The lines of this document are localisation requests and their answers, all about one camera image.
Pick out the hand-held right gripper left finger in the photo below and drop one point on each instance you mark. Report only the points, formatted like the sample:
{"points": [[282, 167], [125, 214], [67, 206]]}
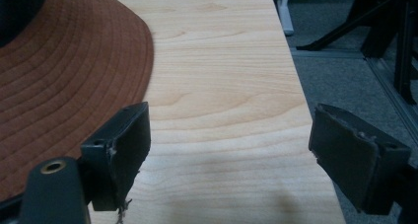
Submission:
{"points": [[123, 158]]}

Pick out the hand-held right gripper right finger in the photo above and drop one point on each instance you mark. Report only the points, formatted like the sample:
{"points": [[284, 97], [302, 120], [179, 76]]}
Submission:
{"points": [[351, 161]]}

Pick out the brown stitched brim hat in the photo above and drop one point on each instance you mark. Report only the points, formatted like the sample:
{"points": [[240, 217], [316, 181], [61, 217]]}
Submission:
{"points": [[65, 86]]}

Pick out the white table leg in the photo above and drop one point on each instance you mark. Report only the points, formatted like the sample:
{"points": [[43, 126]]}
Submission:
{"points": [[285, 12]]}

